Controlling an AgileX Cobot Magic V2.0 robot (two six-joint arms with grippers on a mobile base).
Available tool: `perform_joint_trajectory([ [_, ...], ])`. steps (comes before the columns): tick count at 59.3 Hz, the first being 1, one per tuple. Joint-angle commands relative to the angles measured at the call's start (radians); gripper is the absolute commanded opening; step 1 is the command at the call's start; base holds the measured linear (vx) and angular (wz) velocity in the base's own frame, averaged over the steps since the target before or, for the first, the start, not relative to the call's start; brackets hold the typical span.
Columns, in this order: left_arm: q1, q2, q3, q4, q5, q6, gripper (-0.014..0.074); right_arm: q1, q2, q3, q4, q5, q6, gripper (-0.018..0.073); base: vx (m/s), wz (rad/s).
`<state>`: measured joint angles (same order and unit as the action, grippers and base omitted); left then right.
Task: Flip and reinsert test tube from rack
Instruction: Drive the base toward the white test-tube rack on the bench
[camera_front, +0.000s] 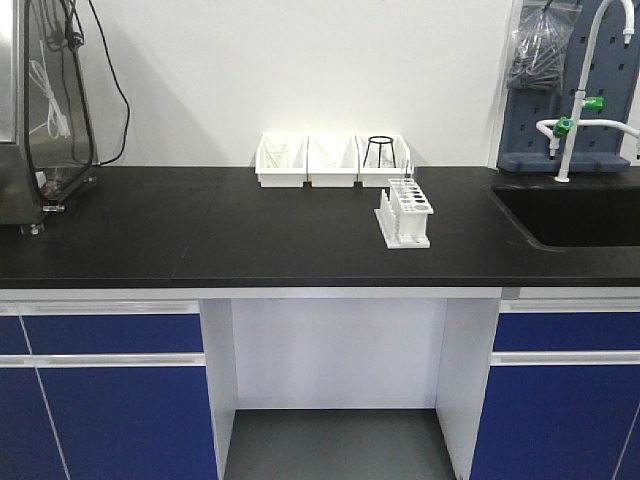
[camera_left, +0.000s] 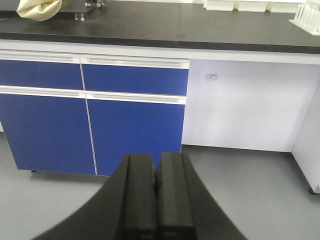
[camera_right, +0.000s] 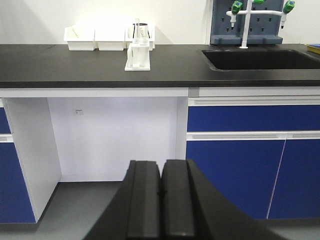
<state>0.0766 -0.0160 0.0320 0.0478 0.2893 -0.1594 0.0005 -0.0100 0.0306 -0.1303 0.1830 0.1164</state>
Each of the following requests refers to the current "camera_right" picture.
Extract blue cabinet drawer front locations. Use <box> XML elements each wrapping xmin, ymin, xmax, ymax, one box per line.
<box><xmin>187</xmin><ymin>105</ymin><xmax>320</xmax><ymax>132</ymax></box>

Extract clear glass test tube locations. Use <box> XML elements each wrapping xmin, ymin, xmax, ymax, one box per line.
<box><xmin>133</xmin><ymin>18</ymin><xmax>140</xmax><ymax>42</ymax></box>

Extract white lab faucet green knobs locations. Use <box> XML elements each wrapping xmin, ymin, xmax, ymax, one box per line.
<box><xmin>225</xmin><ymin>0</ymin><xmax>296</xmax><ymax>50</ymax></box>

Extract left white storage bin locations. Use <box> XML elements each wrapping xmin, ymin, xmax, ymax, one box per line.
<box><xmin>63</xmin><ymin>25</ymin><xmax>95</xmax><ymax>51</ymax></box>

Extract black wire tripod stand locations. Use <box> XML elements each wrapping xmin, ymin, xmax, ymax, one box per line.
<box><xmin>133</xmin><ymin>22</ymin><xmax>150</xmax><ymax>39</ymax></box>

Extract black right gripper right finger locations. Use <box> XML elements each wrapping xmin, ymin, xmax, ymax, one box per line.
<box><xmin>161</xmin><ymin>159</ymin><xmax>283</xmax><ymax>240</ymax></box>

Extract right white storage bin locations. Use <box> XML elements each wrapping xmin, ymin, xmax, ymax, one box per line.
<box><xmin>125</xmin><ymin>22</ymin><xmax>156</xmax><ymax>51</ymax></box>

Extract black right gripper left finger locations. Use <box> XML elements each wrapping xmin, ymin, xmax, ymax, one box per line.
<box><xmin>84</xmin><ymin>160</ymin><xmax>160</xmax><ymax>240</ymax></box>

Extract white storage bin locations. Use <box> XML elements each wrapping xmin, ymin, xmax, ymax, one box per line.
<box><xmin>125</xmin><ymin>22</ymin><xmax>156</xmax><ymax>51</ymax></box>
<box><xmin>94</xmin><ymin>25</ymin><xmax>125</xmax><ymax>51</ymax></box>
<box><xmin>63</xmin><ymin>25</ymin><xmax>95</xmax><ymax>51</ymax></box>

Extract grey pegboard drying rack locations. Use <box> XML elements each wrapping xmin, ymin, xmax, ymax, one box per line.
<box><xmin>210</xmin><ymin>0</ymin><xmax>284</xmax><ymax>46</ymax></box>

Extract blue left cabinet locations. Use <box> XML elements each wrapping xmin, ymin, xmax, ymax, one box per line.
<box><xmin>0</xmin><ymin>107</ymin><xmax>36</xmax><ymax>224</ymax></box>

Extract white test tube rack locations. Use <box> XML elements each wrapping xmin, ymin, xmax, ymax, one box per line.
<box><xmin>124</xmin><ymin>38</ymin><xmax>151</xmax><ymax>72</ymax></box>

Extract black lab sink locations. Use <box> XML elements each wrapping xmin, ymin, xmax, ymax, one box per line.
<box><xmin>202</xmin><ymin>50</ymin><xmax>320</xmax><ymax>71</ymax></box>

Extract middle white storage bin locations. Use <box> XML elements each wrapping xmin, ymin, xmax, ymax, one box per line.
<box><xmin>94</xmin><ymin>25</ymin><xmax>125</xmax><ymax>51</ymax></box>

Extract blue cabinet door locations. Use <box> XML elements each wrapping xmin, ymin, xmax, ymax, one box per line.
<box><xmin>186</xmin><ymin>140</ymin><xmax>285</xmax><ymax>219</ymax></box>

